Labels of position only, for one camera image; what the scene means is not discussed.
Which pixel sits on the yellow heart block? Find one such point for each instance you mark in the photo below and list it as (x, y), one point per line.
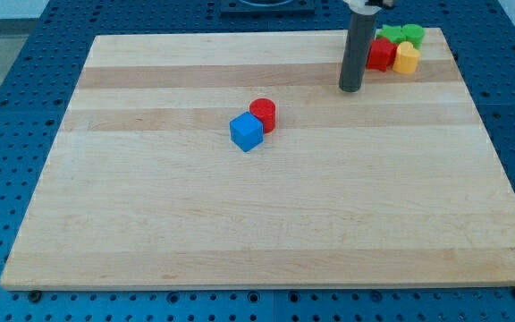
(406, 58)

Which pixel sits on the red star block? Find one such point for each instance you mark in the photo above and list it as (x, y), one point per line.
(381, 54)

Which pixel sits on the green star block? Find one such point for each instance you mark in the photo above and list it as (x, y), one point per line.
(394, 34)

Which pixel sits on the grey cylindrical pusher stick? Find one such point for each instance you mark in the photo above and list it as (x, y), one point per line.
(360, 35)

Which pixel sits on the green cylinder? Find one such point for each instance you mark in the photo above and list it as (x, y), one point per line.
(414, 34)

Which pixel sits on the red cylinder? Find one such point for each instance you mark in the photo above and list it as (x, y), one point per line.
(265, 111)

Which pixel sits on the blue cube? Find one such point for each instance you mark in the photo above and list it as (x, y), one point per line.
(246, 131)

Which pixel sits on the wooden board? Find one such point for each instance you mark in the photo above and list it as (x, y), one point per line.
(394, 186)

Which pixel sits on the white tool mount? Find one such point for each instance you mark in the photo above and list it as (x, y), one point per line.
(369, 7)

